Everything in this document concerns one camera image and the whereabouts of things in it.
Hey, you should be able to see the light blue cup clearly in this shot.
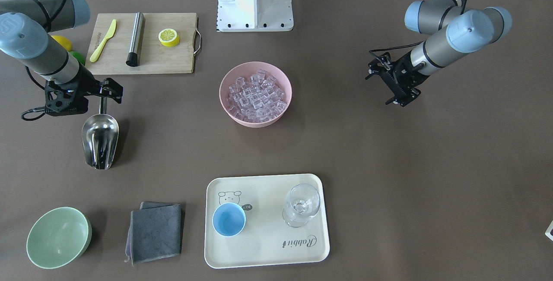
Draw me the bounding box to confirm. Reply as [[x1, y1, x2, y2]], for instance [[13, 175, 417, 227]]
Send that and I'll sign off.
[[213, 202, 246, 237]]

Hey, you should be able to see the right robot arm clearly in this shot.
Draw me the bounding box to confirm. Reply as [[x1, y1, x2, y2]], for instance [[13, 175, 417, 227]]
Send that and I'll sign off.
[[0, 0, 123, 120]]

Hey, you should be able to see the pink bowl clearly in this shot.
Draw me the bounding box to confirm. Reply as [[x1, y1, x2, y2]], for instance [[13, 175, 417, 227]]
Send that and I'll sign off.
[[219, 61, 292, 128]]

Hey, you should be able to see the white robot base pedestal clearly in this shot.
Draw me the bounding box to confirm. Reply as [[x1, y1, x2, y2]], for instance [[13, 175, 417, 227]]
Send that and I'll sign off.
[[216, 0, 294, 32]]

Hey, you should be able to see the clear wine glass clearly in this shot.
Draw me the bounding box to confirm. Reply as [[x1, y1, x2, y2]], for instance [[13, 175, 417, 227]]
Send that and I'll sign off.
[[283, 184, 321, 228]]

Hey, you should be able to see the steel muddler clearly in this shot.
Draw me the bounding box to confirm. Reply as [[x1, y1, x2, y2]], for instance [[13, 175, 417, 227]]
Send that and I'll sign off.
[[126, 12, 145, 67]]

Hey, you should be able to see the cream serving tray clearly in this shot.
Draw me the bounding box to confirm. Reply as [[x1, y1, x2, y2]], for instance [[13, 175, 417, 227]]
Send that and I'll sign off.
[[205, 173, 331, 269]]

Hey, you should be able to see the grey folded cloth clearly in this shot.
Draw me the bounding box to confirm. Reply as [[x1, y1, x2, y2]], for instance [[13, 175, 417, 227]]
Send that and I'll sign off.
[[126, 202, 182, 265]]

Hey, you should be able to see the pile of clear ice cubes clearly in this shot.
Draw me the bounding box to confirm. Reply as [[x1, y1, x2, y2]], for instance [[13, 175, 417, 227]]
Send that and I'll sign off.
[[223, 69, 288, 123]]

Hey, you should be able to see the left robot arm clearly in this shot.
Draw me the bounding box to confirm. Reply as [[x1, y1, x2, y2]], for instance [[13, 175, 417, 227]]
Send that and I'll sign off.
[[368, 0, 513, 106]]

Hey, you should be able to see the green lime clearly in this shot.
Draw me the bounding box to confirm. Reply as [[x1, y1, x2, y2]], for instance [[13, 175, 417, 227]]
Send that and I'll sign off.
[[69, 51, 86, 65]]

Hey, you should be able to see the green bowl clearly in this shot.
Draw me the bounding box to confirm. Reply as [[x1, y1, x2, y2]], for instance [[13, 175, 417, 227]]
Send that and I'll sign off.
[[26, 207, 92, 269]]

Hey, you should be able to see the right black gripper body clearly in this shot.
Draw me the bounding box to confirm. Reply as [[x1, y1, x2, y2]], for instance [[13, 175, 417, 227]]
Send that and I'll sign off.
[[44, 67, 123, 117]]

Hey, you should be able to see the yellow plastic knife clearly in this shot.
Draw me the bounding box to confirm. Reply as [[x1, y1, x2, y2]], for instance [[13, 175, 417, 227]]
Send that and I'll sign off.
[[89, 19, 117, 63]]

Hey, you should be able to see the lemon half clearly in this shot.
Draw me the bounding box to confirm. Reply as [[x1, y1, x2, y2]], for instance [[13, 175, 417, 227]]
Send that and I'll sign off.
[[158, 28, 180, 47]]

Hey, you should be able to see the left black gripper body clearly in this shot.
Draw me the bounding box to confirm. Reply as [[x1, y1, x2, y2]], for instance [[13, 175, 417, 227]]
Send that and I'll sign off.
[[365, 52, 427, 107]]

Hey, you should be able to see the metal ice scoop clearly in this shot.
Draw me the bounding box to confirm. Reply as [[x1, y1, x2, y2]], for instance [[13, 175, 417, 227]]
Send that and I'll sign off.
[[82, 97, 119, 170]]

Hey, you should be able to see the whole yellow lemon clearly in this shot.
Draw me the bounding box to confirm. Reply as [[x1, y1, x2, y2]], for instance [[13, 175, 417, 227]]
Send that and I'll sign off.
[[50, 35, 73, 52]]

